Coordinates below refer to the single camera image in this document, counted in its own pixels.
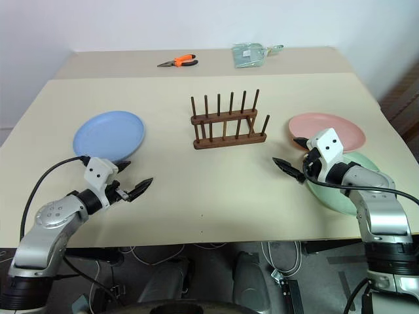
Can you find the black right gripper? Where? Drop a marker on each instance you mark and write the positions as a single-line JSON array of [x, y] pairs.
[[313, 165]]

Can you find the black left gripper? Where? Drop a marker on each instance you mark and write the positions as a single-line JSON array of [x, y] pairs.
[[114, 193]]

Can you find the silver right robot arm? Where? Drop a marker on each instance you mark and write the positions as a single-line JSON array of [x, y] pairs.
[[383, 216]]

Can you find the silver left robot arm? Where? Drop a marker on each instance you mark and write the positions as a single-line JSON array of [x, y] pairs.
[[49, 229]]

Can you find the wooden dish rack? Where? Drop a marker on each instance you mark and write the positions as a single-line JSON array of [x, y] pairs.
[[229, 139]]

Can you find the pink plate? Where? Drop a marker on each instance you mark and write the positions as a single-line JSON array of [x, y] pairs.
[[324, 126]]

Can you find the blue plate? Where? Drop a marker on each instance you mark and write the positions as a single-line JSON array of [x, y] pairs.
[[108, 134]]

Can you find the green plate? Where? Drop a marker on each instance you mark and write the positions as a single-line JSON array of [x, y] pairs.
[[327, 196]]

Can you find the dark rounded shape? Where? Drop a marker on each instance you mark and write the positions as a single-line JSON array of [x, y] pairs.
[[250, 278], [163, 281]]

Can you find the clear plastic bag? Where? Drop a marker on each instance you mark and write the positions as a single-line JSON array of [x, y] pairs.
[[247, 55]]

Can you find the brown wooden furniture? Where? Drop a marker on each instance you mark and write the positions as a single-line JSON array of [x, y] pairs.
[[404, 98]]

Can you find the black box under table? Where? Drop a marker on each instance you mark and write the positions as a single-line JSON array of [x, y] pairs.
[[289, 294]]

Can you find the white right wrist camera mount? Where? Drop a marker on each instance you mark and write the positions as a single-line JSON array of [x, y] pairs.
[[329, 147]]

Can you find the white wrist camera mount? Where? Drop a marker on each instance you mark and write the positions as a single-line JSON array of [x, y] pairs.
[[98, 170], [329, 147]]

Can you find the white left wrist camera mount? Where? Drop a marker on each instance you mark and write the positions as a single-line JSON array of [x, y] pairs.
[[98, 170]]

